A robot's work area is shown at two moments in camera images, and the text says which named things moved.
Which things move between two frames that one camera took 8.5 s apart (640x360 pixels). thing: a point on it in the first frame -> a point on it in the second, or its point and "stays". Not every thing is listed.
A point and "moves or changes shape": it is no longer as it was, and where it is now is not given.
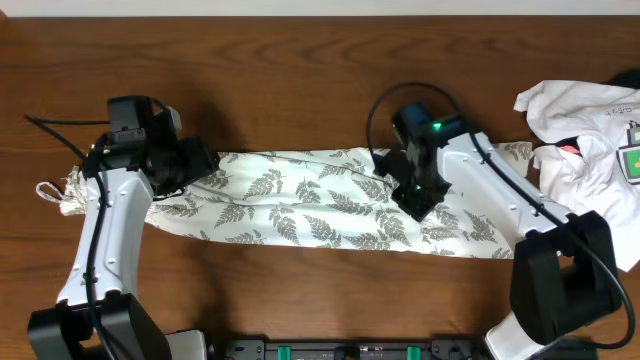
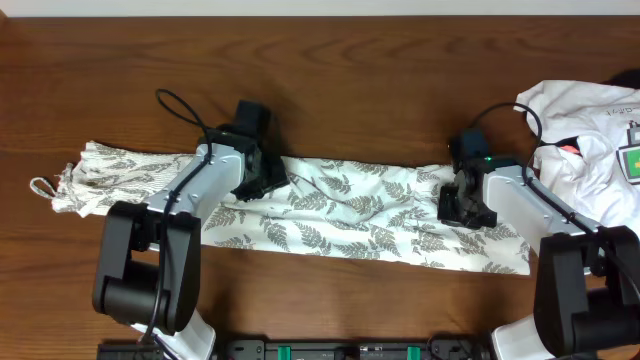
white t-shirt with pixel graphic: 590,159 stays
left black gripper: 200,161 -> 279,178
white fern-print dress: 326,196 moves or changes shape
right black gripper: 419,208 -> 448,216
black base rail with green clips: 436,349 stays
